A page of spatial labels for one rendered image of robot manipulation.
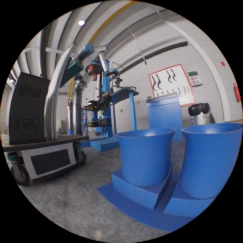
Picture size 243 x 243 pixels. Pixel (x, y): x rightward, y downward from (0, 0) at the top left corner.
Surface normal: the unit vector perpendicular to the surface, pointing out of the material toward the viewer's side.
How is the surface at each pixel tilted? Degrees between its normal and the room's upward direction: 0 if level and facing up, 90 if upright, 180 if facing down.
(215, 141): 117
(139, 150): 90
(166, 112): 90
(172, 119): 90
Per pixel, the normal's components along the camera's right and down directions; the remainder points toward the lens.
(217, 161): -0.84, 0.04
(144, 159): -0.34, -0.02
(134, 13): 0.00, 0.99
